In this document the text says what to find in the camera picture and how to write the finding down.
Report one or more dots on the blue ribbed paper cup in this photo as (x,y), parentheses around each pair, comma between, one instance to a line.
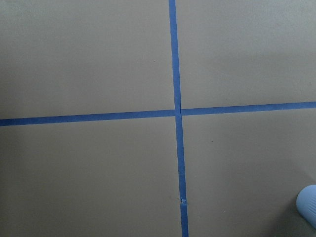
(306,204)

